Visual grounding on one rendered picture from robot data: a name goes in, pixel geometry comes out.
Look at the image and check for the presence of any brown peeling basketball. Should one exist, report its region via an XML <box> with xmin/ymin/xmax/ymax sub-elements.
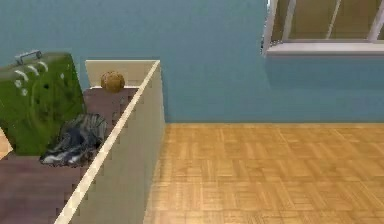
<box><xmin>100</xmin><ymin>70</ymin><xmax>126</xmax><ymax>94</ymax></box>

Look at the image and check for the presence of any crumpled grey striped cloth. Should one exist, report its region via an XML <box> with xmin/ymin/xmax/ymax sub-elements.
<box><xmin>39</xmin><ymin>113</ymin><xmax>109</xmax><ymax>167</ymax></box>

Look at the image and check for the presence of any white framed window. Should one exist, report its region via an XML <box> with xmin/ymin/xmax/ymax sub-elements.
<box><xmin>261</xmin><ymin>0</ymin><xmax>384</xmax><ymax>57</ymax></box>

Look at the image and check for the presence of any green suitcase with grey handle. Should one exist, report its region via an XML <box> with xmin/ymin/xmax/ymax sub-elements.
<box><xmin>0</xmin><ymin>49</ymin><xmax>86</xmax><ymax>157</ymax></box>

